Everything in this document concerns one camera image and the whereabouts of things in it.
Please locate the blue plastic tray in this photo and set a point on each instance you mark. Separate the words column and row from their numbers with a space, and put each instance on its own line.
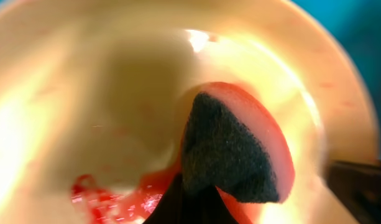
column 356, row 24

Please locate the green plate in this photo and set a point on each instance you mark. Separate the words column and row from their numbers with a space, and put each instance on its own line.
column 95, row 94

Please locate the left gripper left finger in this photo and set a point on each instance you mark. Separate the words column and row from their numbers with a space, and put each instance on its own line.
column 170, row 207

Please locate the red sponge with dark scourer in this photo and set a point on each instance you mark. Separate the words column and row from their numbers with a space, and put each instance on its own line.
column 233, row 145

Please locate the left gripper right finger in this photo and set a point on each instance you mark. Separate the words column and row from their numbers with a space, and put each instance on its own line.
column 211, row 208

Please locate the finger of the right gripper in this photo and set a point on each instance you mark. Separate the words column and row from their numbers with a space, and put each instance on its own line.
column 358, row 188

